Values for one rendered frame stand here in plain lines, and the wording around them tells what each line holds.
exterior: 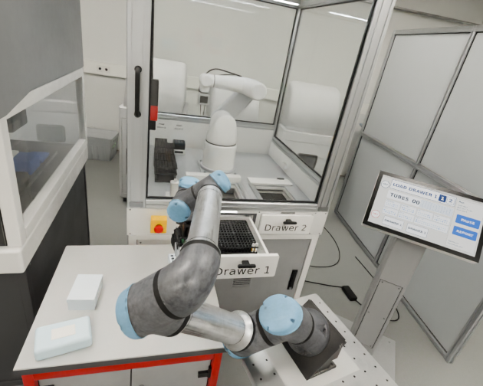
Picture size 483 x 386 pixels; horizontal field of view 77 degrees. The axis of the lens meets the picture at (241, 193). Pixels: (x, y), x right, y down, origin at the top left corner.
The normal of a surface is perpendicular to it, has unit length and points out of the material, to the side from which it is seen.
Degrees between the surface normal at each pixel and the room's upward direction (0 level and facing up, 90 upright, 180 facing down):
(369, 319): 90
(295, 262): 90
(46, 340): 0
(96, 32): 90
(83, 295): 0
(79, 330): 0
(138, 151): 90
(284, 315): 41
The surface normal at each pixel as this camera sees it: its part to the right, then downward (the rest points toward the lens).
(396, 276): -0.43, 0.32
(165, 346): 0.16, -0.89
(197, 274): 0.45, -0.37
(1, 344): 0.24, 0.45
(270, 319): -0.44, -0.61
